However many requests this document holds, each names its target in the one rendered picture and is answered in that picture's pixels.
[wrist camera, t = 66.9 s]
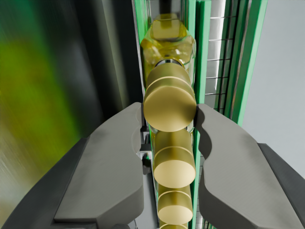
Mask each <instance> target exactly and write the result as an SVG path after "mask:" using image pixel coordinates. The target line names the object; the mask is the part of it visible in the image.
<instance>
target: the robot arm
mask: <svg viewBox="0 0 305 229"><path fill-rule="evenodd" d="M142 126H144V114H143V103H139V102H135V103H133V104H132V105H130V106H128V107H127V108H125V109H124V110H122V111H120V112H119V113H117V114H116V115H114V116H112V117H111V118H109V119H108V120H107V121H105V122H104V123H103V124H101V125H100V126H99V127H98V128H97V129H96V130H95V131H94V132H93V133H92V134H91V135H90V136H89V137H87V138H81V139H80V140H79V141H78V142H77V143H76V144H75V145H74V146H73V147H72V148H71V149H70V150H69V151H68V152H67V153H66V154H65V155H64V156H63V157H62V158H61V159H60V160H59V161H58V162H57V163H56V164H55V165H54V166H53V167H52V168H51V169H50V170H49V171H48V172H47V173H46V174H45V175H44V176H43V177H42V178H41V179H40V180H39V181H38V182H37V183H36V184H35V185H34V186H33V187H32V188H31V189H30V190H29V192H28V193H27V194H26V195H25V196H24V197H23V199H22V200H21V201H20V202H19V203H18V205H17V206H16V208H15V209H14V210H13V212H12V213H11V214H10V216H9V217H8V219H7V220H6V222H5V223H4V225H3V226H2V228H1V229H130V227H129V226H128V224H129V223H131V222H132V221H133V220H134V219H136V218H137V217H138V216H139V215H140V214H141V213H142V212H143V209H144V188H143V163H142V160H141V159H140V158H139V157H138V155H137V152H138V151H139V150H140V149H141V137H140V129H141V127H142ZM193 127H195V128H196V129H197V130H198V132H199V133H200V139H199V145H198V150H199V151H200V152H201V154H202V155H203V157H204V159H205V161H204V163H203V168H202V174H201V179H200V184H199V188H198V196H199V211H200V214H201V215H202V217H203V218H204V219H205V220H206V221H208V222H209V223H210V224H211V225H213V226H214V227H215V228H216V229H305V179H304V178H303V177H302V176H301V175H300V174H299V173H298V172H296V171H295V170H294V169H293V168H292V167H291V166H290V165H289V164H288V163H287V162H285V161H284V160H283V159H282V158H281V157H280V156H279V155H278V154H277V153H276V152H275V151H274V150H273V149H272V148H271V147H270V146H268V145H267V144H266V143H258V142H257V141H256V140H255V139H254V138H253V137H252V136H251V135H250V134H249V133H247V132H246V131H245V130H244V129H243V128H242V127H240V126H239V125H238V124H236V123H235V122H233V121H232V120H230V119H229V118H227V117H225V116H224V115H222V114H220V113H219V112H217V111H215V110H214V109H212V108H211V107H209V106H207V105H206V104H197V105H196V114H195V117H194V119H193Z"/></svg>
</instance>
